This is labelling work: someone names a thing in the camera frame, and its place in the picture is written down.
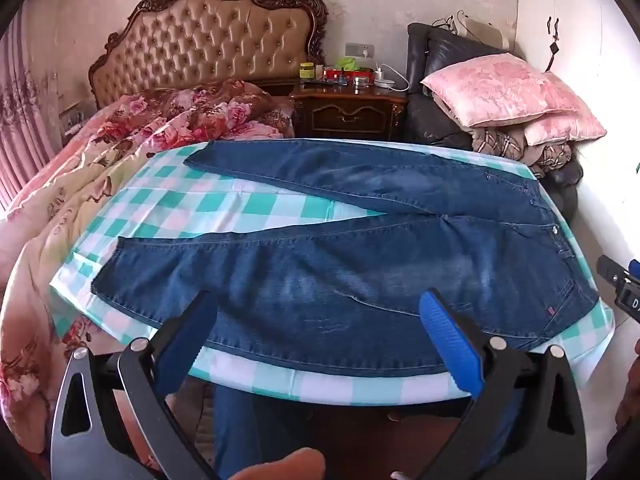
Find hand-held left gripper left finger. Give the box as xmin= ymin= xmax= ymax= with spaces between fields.
xmin=50 ymin=290 xmax=221 ymax=480

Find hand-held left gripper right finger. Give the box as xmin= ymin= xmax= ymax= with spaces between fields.
xmin=419 ymin=289 xmax=587 ymax=480

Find blue denim pants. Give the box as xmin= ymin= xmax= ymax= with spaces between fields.
xmin=91 ymin=140 xmax=601 ymax=378

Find person's right hand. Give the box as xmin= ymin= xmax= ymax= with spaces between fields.
xmin=616 ymin=337 xmax=640 ymax=431

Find person's left hand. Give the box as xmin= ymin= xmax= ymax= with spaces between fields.
xmin=235 ymin=447 xmax=327 ymax=480

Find person's blue trousers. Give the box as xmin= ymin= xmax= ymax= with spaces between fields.
xmin=212 ymin=385 xmax=521 ymax=480

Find green white checked tablecloth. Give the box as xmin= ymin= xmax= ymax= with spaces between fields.
xmin=50 ymin=137 xmax=616 ymax=408

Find small pink pillow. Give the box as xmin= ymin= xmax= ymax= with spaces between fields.
xmin=522 ymin=110 xmax=608 ymax=147

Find brown plaid blanket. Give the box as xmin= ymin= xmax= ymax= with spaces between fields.
xmin=470 ymin=125 xmax=573 ymax=178

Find pink floral quilt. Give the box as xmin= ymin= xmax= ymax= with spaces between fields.
xmin=0 ymin=80 xmax=296 ymax=441

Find large pink pillow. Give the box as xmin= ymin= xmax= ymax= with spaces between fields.
xmin=421 ymin=53 xmax=581 ymax=128

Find dark wooden nightstand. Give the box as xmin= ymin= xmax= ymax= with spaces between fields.
xmin=290 ymin=80 xmax=410 ymax=142

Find pink curtain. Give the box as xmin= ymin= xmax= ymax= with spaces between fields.
xmin=0 ymin=10 xmax=66 ymax=211

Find beige cushion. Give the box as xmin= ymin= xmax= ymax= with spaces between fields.
xmin=455 ymin=10 xmax=516 ymax=53

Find black leather armchair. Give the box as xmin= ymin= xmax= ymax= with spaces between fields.
xmin=404 ymin=22 xmax=583 ymax=211

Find tufted carved wooden headboard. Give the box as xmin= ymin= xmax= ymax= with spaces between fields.
xmin=88 ymin=0 xmax=329 ymax=111

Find white charger with cable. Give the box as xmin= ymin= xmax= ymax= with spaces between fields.
xmin=374 ymin=64 xmax=409 ymax=93

